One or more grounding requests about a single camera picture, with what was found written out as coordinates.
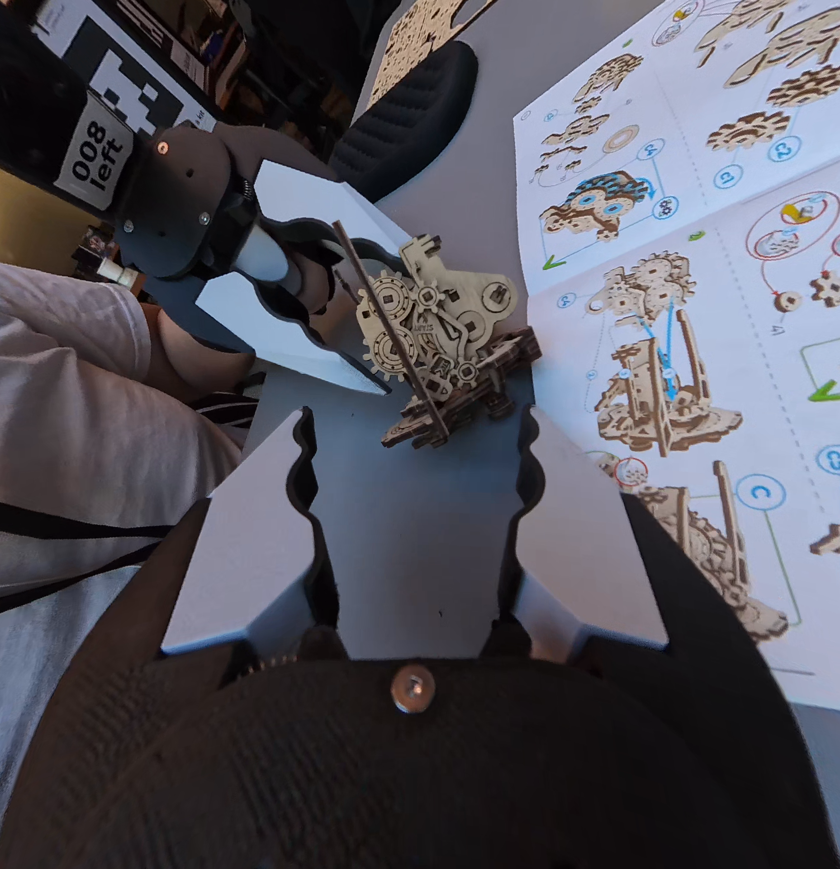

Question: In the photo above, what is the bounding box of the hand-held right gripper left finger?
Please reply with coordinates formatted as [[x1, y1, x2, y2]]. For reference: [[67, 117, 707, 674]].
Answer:
[[159, 406, 341, 656]]

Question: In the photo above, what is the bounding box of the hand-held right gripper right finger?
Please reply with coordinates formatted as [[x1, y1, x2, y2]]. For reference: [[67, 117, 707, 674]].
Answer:
[[496, 402, 669, 654]]

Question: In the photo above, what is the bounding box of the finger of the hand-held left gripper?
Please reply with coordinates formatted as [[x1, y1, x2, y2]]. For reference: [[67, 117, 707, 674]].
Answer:
[[235, 158, 412, 294], [195, 270, 392, 396]]

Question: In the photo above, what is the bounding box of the wooden gear model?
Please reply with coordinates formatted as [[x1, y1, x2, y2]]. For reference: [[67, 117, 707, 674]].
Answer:
[[332, 219, 544, 451]]

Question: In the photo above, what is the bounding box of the person's left forearm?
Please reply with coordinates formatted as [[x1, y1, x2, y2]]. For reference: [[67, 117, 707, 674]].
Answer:
[[143, 307, 259, 403]]

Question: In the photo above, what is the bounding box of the laser-cut plywood parts sheet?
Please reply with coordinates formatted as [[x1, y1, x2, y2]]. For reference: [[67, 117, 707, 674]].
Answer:
[[369, 0, 500, 110]]

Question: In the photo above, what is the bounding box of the person's left hand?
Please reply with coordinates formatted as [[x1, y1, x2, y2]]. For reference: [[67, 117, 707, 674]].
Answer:
[[294, 254, 337, 315]]

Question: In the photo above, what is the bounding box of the black white striped cloth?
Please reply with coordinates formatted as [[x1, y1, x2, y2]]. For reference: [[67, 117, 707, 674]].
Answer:
[[188, 390, 259, 430]]

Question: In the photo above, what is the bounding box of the black wrist rest pad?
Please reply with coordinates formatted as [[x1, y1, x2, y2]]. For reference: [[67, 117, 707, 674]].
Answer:
[[328, 41, 479, 205]]

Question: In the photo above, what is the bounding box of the white assembly instruction booklet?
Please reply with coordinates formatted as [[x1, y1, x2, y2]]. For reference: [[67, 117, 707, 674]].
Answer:
[[513, 0, 840, 714]]

